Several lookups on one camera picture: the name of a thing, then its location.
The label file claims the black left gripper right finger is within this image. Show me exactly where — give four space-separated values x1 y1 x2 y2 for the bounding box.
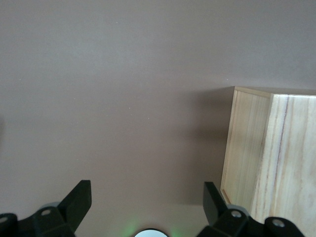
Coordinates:
197 182 307 237

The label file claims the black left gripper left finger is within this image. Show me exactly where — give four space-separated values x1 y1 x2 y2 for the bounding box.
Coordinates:
0 180 93 237

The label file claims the wooden drawer cabinet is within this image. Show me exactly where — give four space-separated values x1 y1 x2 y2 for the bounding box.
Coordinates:
220 85 316 237

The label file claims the brown table mat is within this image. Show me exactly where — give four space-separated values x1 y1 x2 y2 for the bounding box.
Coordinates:
0 0 316 237

